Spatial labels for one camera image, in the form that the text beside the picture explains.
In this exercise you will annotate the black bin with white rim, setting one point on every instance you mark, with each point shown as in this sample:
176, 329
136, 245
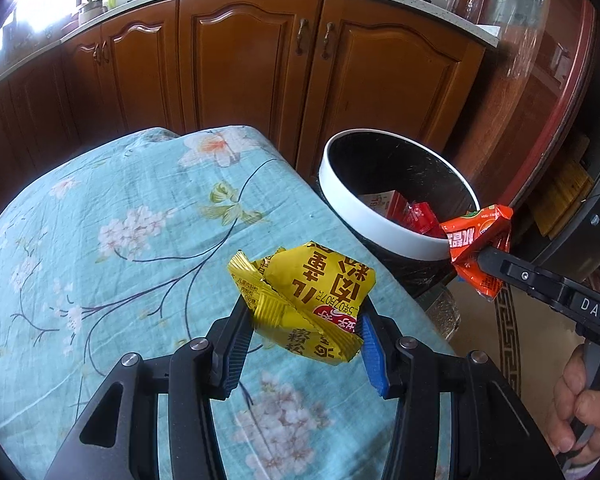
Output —
364, 161

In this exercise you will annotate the brown wooden glass door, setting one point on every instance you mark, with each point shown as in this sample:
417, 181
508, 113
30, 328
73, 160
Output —
526, 92

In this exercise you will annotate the brown wooden kitchen cabinets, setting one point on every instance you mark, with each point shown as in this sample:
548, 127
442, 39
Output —
299, 71

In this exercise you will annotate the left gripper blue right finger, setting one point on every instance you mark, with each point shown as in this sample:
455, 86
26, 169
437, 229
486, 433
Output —
493, 436

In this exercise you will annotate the red orange snack wrapper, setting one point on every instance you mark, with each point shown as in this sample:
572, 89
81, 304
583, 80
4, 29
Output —
470, 234

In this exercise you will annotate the patterned floor rug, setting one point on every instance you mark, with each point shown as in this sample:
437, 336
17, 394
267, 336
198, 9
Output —
528, 342

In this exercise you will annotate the yellow snack wrapper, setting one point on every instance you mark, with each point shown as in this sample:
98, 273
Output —
306, 299

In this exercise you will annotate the white rice cooker pot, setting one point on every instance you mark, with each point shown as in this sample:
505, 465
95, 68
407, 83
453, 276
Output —
90, 10

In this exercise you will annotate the glass stool under bin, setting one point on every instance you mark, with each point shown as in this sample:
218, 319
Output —
441, 308

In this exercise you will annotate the red white 1928 milk carton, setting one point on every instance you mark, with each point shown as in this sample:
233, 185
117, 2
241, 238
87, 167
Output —
390, 204

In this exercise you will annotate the red snack packet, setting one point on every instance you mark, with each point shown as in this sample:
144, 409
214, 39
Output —
419, 218

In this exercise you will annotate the person's right hand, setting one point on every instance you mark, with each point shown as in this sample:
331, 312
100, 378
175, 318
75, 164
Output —
572, 400

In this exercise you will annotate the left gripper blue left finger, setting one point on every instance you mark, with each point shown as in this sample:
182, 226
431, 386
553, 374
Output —
116, 435

